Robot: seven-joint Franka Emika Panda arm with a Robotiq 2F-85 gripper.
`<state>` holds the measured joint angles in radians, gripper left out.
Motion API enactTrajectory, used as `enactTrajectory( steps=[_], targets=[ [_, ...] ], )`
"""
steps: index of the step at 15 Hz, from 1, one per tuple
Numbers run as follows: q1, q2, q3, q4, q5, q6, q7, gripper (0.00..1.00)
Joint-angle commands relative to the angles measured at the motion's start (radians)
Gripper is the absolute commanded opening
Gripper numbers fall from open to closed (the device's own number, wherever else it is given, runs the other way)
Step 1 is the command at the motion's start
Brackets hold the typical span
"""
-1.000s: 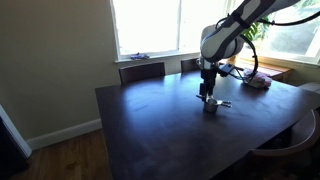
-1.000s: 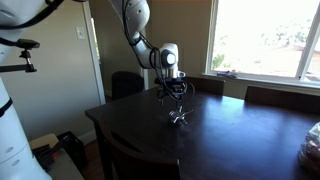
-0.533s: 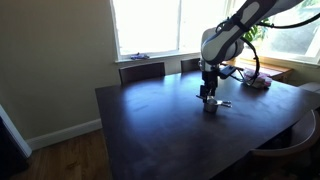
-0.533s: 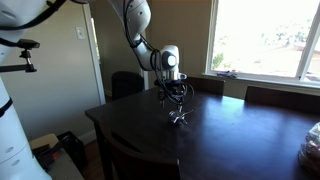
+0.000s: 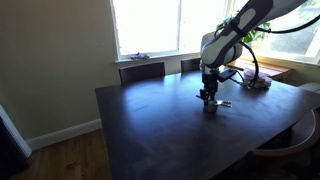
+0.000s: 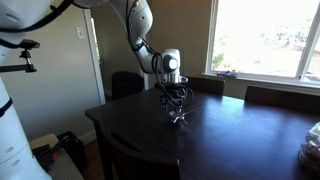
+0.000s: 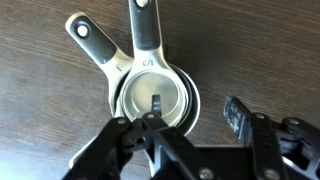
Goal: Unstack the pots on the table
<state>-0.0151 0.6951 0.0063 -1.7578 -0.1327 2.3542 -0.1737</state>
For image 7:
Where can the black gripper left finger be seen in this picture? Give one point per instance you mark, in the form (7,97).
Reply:
(106,153)

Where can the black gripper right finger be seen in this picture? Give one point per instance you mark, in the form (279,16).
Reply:
(266,146)

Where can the smallest steel measuring cup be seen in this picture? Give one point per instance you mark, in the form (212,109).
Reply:
(146,90)

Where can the large steel measuring cup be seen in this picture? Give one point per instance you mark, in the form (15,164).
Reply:
(93,40)

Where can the one-third steel measuring cup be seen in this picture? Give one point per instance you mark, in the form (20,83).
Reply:
(145,33)

